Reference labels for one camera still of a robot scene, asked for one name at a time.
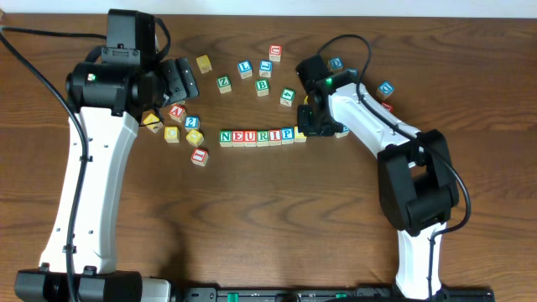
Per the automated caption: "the yellow S block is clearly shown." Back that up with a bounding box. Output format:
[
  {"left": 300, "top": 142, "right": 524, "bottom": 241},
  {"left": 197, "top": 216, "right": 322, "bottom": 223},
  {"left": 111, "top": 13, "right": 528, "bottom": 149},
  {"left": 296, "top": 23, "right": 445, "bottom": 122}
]
[{"left": 294, "top": 126, "right": 307, "bottom": 143}]

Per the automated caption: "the blue P block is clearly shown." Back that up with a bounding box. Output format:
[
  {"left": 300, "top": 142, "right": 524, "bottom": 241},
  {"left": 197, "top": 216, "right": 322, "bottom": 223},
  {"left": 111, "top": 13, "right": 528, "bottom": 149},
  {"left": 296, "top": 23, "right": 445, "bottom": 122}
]
[{"left": 281, "top": 128, "right": 295, "bottom": 144}]

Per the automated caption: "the red i block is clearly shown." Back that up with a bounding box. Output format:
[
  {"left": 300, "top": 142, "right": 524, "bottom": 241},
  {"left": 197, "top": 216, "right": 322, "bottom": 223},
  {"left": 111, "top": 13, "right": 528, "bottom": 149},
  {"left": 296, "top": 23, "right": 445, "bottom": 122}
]
[
  {"left": 190, "top": 148, "right": 209, "bottom": 166},
  {"left": 268, "top": 129, "right": 282, "bottom": 146}
]

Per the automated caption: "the green R block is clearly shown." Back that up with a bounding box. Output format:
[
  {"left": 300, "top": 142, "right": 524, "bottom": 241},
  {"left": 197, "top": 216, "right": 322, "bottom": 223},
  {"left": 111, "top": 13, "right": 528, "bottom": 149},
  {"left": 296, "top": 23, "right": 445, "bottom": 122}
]
[{"left": 256, "top": 130, "right": 269, "bottom": 147}]

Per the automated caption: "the red u block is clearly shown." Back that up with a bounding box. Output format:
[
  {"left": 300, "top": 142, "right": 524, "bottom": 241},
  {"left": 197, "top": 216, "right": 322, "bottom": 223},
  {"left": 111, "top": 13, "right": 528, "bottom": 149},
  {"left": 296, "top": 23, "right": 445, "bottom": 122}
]
[
  {"left": 269, "top": 44, "right": 283, "bottom": 62},
  {"left": 244, "top": 130, "right": 257, "bottom": 147}
]

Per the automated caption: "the green N block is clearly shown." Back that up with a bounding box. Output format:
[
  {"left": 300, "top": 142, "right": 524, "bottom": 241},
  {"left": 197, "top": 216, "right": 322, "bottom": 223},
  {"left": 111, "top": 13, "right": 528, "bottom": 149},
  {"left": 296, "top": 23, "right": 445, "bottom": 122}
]
[{"left": 219, "top": 130, "right": 232, "bottom": 147}]

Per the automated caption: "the red E block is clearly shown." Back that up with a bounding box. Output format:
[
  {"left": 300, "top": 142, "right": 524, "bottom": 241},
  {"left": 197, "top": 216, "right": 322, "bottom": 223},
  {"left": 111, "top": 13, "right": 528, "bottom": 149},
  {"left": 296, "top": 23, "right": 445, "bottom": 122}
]
[{"left": 232, "top": 130, "right": 245, "bottom": 147}]

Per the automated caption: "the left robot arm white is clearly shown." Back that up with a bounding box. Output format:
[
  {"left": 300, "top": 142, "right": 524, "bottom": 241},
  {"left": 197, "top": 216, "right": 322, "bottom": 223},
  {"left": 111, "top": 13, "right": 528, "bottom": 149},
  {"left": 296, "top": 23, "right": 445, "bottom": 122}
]
[{"left": 14, "top": 9, "right": 199, "bottom": 301}]

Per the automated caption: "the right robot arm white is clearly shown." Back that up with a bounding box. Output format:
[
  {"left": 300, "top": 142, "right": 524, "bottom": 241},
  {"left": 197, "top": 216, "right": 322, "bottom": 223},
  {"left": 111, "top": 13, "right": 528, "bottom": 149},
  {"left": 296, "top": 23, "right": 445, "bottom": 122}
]
[{"left": 295, "top": 55, "right": 459, "bottom": 299}]

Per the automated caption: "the blue T block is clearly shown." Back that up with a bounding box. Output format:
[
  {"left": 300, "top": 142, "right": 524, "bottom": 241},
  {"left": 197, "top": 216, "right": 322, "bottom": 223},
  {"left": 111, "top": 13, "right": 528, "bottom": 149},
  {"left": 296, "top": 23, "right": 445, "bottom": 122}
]
[{"left": 335, "top": 126, "right": 350, "bottom": 138}]

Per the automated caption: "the yellow block top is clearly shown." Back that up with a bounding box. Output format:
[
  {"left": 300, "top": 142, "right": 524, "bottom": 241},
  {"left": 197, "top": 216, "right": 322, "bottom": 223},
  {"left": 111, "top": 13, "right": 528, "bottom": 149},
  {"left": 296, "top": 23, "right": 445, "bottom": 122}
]
[{"left": 196, "top": 55, "right": 212, "bottom": 74}]

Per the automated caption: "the red A block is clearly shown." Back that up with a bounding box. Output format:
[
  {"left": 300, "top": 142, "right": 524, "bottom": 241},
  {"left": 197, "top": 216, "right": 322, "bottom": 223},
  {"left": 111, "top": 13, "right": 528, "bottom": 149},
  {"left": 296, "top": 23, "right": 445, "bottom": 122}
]
[{"left": 169, "top": 105, "right": 186, "bottom": 123}]

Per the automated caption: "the green 4 block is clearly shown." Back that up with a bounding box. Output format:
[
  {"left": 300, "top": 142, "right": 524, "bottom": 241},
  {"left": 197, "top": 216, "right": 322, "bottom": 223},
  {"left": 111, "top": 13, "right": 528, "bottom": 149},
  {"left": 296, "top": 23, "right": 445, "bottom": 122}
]
[{"left": 280, "top": 88, "right": 296, "bottom": 107}]

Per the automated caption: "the blue 2 block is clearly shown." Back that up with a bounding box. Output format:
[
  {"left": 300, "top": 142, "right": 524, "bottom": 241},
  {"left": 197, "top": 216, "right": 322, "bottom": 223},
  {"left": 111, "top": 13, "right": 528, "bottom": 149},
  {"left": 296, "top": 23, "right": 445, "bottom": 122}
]
[{"left": 185, "top": 116, "right": 201, "bottom": 132}]

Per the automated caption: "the green Z block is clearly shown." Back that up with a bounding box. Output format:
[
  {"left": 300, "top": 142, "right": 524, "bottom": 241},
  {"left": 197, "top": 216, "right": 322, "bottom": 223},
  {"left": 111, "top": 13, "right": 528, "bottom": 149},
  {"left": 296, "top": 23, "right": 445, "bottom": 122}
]
[{"left": 216, "top": 75, "right": 232, "bottom": 94}]

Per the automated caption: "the yellow K block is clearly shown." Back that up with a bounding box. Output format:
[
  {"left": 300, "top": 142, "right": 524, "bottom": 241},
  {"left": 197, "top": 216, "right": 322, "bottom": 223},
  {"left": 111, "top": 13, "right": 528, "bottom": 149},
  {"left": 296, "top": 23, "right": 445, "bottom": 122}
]
[{"left": 142, "top": 113, "right": 164, "bottom": 133}]

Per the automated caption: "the yellow C block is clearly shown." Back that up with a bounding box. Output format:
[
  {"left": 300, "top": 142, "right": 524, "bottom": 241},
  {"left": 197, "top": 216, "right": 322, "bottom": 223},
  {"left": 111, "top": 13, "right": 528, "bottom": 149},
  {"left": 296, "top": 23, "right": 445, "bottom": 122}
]
[{"left": 164, "top": 127, "right": 180, "bottom": 143}]

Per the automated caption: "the yellow O block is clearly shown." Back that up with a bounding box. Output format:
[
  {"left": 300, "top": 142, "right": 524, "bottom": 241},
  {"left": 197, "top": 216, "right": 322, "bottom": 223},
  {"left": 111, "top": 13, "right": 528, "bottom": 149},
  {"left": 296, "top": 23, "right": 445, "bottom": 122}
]
[{"left": 186, "top": 129, "right": 205, "bottom": 148}]

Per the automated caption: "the blue D block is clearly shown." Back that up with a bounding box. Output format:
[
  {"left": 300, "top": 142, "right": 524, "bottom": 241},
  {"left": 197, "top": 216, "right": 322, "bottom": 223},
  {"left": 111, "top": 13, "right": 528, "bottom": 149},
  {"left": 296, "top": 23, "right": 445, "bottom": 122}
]
[{"left": 328, "top": 57, "right": 343, "bottom": 73}]

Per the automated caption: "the green B block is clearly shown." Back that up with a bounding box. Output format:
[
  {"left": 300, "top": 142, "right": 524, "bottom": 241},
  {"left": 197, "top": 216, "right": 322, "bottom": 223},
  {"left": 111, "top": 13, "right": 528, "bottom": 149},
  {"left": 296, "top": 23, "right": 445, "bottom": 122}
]
[{"left": 255, "top": 79, "right": 269, "bottom": 96}]

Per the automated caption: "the blue L block left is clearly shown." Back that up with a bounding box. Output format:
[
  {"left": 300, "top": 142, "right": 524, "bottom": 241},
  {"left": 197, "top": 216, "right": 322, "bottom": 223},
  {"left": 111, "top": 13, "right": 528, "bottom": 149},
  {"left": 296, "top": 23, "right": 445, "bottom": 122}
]
[{"left": 237, "top": 60, "right": 253, "bottom": 79}]

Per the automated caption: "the blue l block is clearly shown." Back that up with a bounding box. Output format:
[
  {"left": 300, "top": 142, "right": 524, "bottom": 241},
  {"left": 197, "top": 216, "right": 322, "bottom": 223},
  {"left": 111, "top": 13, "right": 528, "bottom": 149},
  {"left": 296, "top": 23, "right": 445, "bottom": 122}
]
[
  {"left": 259, "top": 60, "right": 273, "bottom": 78},
  {"left": 237, "top": 60, "right": 253, "bottom": 79}
]

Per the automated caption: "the blue L block right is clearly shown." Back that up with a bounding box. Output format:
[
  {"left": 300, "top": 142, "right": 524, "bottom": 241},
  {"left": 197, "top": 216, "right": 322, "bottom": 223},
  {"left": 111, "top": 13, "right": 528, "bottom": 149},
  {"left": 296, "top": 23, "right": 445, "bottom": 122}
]
[{"left": 259, "top": 60, "right": 273, "bottom": 78}]

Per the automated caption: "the red M block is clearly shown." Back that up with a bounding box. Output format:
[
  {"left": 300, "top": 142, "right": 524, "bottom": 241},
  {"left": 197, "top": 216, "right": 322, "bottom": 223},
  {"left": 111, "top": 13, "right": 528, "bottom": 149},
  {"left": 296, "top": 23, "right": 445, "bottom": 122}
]
[{"left": 381, "top": 102, "right": 394, "bottom": 112}]

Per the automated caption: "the red U block top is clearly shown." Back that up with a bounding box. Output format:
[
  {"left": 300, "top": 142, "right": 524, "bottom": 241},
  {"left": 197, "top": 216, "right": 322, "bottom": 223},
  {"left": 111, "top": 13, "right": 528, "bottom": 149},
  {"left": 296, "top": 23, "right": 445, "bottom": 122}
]
[{"left": 269, "top": 44, "right": 283, "bottom": 62}]

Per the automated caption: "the blue Q block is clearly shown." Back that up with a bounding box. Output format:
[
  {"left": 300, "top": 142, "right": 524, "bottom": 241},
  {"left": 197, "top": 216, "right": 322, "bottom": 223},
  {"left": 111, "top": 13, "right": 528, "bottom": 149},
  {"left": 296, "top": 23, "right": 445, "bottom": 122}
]
[{"left": 376, "top": 81, "right": 394, "bottom": 101}]

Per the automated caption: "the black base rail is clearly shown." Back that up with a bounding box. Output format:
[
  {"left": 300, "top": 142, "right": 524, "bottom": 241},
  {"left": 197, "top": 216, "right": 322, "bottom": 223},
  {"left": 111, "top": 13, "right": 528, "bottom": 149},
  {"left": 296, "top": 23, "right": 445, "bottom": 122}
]
[{"left": 142, "top": 276, "right": 496, "bottom": 302}]

